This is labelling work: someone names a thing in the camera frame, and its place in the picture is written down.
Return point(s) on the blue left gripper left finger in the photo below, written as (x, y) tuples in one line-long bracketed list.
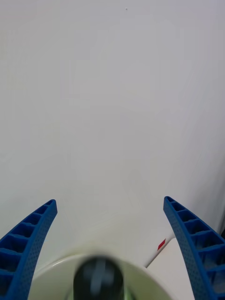
[(23, 255)]

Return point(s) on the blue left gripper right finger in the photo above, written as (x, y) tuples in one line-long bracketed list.
[(201, 255)]

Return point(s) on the yellow-green plastic bin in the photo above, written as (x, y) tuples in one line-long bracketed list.
[(54, 281)]

